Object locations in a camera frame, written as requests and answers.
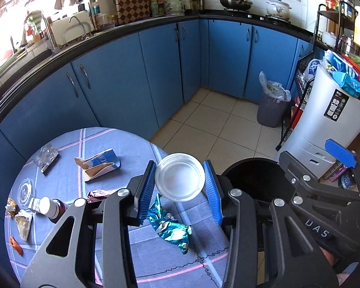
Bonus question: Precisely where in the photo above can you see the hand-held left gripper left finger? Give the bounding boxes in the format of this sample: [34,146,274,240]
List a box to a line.
[19,160,156,288]

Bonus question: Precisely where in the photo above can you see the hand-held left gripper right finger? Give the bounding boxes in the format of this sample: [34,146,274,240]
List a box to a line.
[202,160,339,288]

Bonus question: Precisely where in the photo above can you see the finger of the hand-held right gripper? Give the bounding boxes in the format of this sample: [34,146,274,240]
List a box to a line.
[324,139,360,186]
[278,151,360,213]

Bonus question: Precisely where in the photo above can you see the white round plastic lid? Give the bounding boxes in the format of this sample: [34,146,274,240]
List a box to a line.
[154,153,205,202]

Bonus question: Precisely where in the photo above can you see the black trash bin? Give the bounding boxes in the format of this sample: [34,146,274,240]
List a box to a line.
[220,156,291,252]

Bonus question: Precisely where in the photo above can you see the clear plastic blister pack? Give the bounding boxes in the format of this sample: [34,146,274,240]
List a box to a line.
[34,144,60,174]

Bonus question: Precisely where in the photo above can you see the yellow wrapper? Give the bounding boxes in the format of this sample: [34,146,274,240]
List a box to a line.
[5,197,18,216]

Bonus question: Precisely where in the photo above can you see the grey trash bin with liner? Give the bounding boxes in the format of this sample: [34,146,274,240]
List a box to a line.
[256,71,292,128]

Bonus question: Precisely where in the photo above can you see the white air purifier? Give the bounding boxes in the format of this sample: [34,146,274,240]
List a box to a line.
[272,64,360,180]

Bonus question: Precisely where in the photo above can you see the crumpled teal foil wrapper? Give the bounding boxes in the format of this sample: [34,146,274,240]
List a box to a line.
[146,193,193,255]

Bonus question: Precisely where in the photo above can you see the crumpled purple foil wrapper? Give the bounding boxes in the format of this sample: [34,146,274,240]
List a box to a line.
[87,189,116,205]

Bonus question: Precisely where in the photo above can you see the torn blue white carton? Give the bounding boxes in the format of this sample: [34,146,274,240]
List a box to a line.
[74,148,121,183]

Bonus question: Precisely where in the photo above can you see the black metal rack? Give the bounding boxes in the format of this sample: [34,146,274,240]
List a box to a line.
[276,1,360,152]

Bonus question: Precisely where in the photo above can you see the blue wipes packet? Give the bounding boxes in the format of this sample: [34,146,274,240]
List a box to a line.
[331,70,360,98]
[324,49,353,72]

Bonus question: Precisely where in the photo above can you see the blue plaid tablecloth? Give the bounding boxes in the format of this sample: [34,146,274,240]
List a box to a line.
[4,127,230,288]

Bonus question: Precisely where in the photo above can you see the brown bottle with white cap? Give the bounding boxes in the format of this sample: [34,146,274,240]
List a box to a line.
[40,196,70,224]

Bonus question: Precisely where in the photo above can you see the white plastic bag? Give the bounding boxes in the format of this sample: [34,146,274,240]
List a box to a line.
[303,58,323,81]

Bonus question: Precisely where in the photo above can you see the silver pill strip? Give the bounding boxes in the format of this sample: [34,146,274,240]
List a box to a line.
[28,198,42,213]

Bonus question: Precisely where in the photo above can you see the clear round plastic lid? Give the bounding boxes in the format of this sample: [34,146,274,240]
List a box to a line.
[17,178,33,207]

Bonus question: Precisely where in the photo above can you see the blue kitchen cabinets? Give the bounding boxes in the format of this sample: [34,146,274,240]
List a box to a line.
[0,16,324,204]

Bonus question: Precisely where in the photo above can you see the crumpled white wrapper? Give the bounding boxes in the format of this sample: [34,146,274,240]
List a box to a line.
[14,209,33,242]

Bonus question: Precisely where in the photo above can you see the small orange wrapper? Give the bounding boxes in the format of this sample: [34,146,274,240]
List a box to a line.
[10,236,24,256]

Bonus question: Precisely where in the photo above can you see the white ceramic pot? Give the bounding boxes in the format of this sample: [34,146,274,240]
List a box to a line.
[265,0,292,18]

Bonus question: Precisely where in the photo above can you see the black gas stove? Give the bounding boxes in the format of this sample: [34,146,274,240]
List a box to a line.
[225,7,293,24]

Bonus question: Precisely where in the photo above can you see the black kitchen countertop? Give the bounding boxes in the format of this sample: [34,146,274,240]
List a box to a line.
[0,8,327,132]

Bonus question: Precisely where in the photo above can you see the white dish tub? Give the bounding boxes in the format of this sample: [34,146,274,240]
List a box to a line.
[49,10,93,44]

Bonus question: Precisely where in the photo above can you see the pale green kettle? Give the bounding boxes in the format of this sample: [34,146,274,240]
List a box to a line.
[163,0,186,15]

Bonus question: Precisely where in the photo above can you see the checkered wooden cutting board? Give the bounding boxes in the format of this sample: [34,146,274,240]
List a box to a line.
[113,0,147,24]

